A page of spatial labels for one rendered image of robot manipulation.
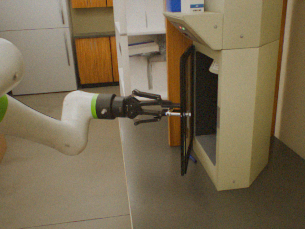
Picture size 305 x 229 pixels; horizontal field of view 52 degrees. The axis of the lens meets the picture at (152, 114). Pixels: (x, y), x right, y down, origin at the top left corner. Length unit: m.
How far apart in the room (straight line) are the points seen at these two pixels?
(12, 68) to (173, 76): 0.73
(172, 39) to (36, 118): 0.61
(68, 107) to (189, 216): 0.54
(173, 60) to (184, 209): 0.58
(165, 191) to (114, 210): 1.54
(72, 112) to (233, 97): 0.54
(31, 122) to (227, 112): 0.58
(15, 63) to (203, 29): 0.49
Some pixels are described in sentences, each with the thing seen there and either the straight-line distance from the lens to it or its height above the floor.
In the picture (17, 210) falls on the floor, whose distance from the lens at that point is 2.87.
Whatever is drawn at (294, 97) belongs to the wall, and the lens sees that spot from 1.45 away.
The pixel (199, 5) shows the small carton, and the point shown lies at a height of 1.53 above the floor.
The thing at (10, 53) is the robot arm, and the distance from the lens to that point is 0.74.
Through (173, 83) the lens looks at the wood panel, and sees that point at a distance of 1.31.
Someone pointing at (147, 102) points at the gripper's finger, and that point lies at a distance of 1.08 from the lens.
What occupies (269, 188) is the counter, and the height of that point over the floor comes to 0.94.
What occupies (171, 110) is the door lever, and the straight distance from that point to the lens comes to 1.04.
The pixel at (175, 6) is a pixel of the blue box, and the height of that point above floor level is 1.53.
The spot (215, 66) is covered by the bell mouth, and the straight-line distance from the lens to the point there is 1.07.
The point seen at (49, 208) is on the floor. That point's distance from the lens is 2.79.
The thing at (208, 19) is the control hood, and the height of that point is 1.50.
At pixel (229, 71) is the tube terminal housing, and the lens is 0.96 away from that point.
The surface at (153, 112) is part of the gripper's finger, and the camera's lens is 1.09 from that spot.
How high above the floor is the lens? 1.56
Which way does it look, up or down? 20 degrees down
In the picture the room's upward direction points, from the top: 3 degrees counter-clockwise
